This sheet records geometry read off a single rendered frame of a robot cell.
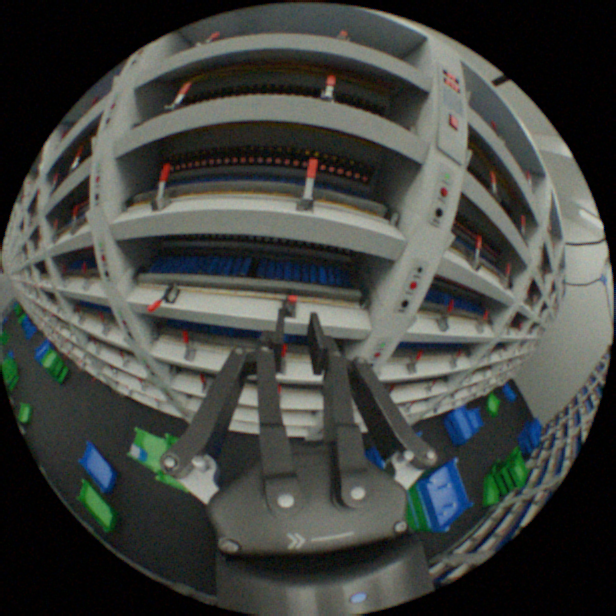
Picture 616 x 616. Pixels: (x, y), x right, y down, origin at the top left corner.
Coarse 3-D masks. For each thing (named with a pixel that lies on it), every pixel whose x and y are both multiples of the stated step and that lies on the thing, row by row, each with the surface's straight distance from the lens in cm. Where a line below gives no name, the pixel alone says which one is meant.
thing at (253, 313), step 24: (192, 240) 53; (216, 240) 50; (144, 264) 58; (360, 264) 49; (120, 288) 52; (144, 288) 52; (360, 288) 42; (144, 312) 52; (168, 312) 44; (192, 312) 40; (216, 312) 37; (240, 312) 36; (264, 312) 35; (336, 312) 38; (360, 312) 41; (336, 336) 40; (360, 336) 41
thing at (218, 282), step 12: (144, 276) 51; (156, 276) 48; (168, 276) 46; (180, 276) 44; (192, 276) 42; (204, 276) 41; (216, 276) 40; (156, 288) 47; (216, 288) 41; (228, 288) 39; (240, 288) 39; (252, 288) 38; (264, 288) 37; (276, 288) 37; (288, 288) 37; (300, 288) 37; (312, 288) 37; (324, 288) 38; (336, 288) 39; (324, 300) 38; (348, 300) 41
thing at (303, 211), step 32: (192, 160) 53; (224, 160) 49; (256, 160) 46; (288, 160) 45; (320, 160) 45; (352, 160) 46; (128, 192) 53; (160, 192) 38; (192, 192) 38; (224, 192) 35; (256, 192) 35; (288, 192) 33; (320, 192) 34; (352, 192) 44; (384, 192) 46; (128, 224) 43; (160, 224) 37; (192, 224) 33; (224, 224) 30; (256, 224) 28; (288, 224) 28; (320, 224) 28; (352, 224) 28; (384, 224) 35; (416, 224) 32; (384, 256) 33
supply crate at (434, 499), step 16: (448, 464) 101; (432, 480) 86; (448, 480) 105; (432, 496) 97; (448, 496) 105; (464, 496) 108; (432, 512) 94; (448, 512) 106; (432, 528) 100; (448, 528) 97
